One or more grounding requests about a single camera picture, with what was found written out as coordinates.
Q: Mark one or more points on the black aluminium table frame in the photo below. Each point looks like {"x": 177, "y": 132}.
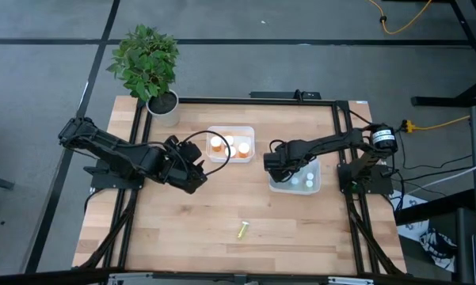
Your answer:
{"x": 261, "y": 101}

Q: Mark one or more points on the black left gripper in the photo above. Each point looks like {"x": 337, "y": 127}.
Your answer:
{"x": 182, "y": 174}

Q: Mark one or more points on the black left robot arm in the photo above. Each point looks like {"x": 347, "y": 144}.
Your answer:
{"x": 115, "y": 150}

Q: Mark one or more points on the white plastic bin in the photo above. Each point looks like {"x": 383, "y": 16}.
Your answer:
{"x": 247, "y": 132}
{"x": 301, "y": 190}

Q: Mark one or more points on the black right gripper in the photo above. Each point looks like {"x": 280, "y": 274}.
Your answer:
{"x": 283, "y": 160}

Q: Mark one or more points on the silver metal bracket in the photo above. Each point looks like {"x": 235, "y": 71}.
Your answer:
{"x": 130, "y": 279}
{"x": 350, "y": 281}

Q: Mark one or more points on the black equipment box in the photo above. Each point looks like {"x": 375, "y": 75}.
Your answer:
{"x": 465, "y": 245}

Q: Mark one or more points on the black bar device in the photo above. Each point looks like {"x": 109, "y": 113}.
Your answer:
{"x": 277, "y": 95}

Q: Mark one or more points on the orange pill bottle white cap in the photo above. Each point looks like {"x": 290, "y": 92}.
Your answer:
{"x": 244, "y": 149}
{"x": 232, "y": 153}
{"x": 229, "y": 139}
{"x": 215, "y": 141}

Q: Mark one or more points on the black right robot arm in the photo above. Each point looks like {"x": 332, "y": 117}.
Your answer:
{"x": 328, "y": 142}

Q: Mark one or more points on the black white patterned cloth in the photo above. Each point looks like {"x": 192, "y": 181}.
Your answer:
{"x": 439, "y": 249}

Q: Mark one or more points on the green potted plant white pot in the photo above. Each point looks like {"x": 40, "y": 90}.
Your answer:
{"x": 146, "y": 63}

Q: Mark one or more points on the black desk foot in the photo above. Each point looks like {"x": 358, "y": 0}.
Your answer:
{"x": 431, "y": 207}

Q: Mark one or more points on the black desk leg frame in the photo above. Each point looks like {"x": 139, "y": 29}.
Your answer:
{"x": 435, "y": 101}

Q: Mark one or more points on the white printed paper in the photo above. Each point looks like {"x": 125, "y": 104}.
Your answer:
{"x": 413, "y": 233}

